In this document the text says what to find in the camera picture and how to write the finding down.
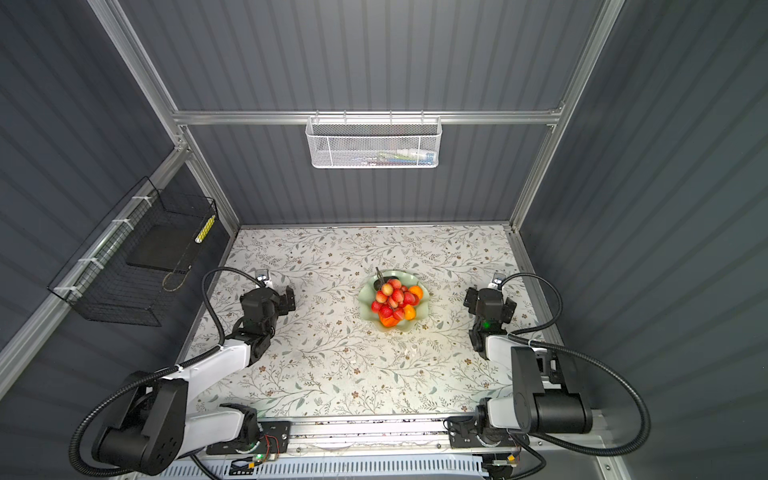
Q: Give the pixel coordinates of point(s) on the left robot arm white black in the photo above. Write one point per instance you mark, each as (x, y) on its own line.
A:
(152, 425)

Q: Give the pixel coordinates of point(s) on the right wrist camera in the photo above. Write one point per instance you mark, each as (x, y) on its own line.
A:
(498, 280)

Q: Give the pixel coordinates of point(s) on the small orange tangerine fake fruit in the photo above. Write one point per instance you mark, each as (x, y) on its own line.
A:
(417, 292)

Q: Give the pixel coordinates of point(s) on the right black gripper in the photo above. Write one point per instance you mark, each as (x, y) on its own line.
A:
(473, 300)

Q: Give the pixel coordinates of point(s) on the black flat pad in basket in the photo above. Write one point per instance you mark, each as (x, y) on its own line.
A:
(166, 248)

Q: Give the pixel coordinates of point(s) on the black wire wall basket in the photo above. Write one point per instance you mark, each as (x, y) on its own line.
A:
(134, 271)

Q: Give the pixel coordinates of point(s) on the yellow mango fake fruit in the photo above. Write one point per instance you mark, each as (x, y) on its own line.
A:
(409, 312)

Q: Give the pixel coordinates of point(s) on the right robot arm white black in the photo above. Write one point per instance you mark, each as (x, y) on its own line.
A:
(546, 396)

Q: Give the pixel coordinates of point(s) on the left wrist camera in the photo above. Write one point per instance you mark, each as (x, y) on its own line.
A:
(263, 275)

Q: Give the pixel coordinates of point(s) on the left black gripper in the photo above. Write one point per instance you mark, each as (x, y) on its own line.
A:
(285, 303)

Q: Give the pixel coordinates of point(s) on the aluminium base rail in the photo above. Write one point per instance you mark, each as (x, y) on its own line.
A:
(408, 446)

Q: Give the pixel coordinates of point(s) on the yellow marker in black basket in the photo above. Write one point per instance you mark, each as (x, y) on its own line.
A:
(205, 229)

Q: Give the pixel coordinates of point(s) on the light green scalloped fruit bowl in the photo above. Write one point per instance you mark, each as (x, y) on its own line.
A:
(371, 318)

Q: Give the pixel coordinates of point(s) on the white wire mesh wall basket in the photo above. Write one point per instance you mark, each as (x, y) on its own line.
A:
(339, 143)

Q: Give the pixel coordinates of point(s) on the large orange fake fruit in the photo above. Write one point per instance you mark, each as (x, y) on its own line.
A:
(389, 322)

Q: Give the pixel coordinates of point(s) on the markers in white basket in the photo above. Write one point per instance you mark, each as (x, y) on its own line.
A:
(419, 157)

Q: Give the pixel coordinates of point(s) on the red cherry bunch fake fruit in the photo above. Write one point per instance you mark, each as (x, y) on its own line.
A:
(390, 294)

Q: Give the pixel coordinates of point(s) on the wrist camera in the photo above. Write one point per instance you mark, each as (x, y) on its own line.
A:
(263, 275)
(498, 280)

